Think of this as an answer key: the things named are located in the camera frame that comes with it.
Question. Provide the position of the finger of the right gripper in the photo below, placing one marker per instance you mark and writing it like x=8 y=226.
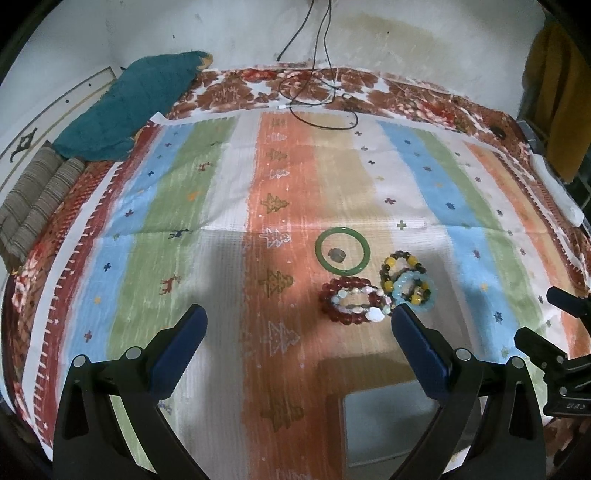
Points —
x=578 y=307
x=547 y=356

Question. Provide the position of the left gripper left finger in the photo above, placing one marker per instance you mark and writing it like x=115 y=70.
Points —
x=88 y=442

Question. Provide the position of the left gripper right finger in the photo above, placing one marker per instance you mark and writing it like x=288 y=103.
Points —
x=488 y=425

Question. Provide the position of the green jade bangle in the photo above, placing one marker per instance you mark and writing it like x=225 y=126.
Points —
x=321 y=251

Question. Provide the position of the white rolled cloth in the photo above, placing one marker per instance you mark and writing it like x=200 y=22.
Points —
x=566 y=205

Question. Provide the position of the small black object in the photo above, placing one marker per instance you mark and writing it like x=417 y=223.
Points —
x=498 y=132

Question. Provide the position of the yellow hanging cloth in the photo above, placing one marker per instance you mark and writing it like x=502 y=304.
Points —
x=560 y=77

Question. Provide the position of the small grey stone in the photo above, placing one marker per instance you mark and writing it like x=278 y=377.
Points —
x=337 y=255

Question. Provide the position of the striped colourful mat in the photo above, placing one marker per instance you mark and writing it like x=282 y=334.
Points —
x=295 y=276

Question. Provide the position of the teal pillow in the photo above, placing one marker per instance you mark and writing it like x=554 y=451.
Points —
x=147 y=86

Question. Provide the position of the red floral blanket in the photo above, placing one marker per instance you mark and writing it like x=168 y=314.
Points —
x=277 y=92

